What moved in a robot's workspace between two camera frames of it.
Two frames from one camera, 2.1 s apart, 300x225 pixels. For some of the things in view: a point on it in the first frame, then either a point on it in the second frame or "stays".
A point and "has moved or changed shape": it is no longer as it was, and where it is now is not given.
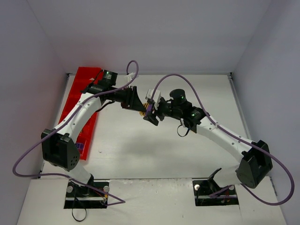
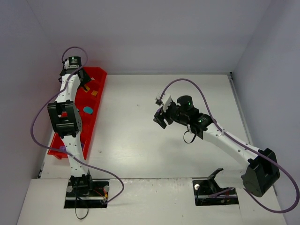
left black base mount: [80, 197] stays
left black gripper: [131, 98] -> [84, 76]
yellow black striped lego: [143, 114] has moved or changed shape
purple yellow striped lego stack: [149, 108] has moved or changed shape
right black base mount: [207, 187] stays
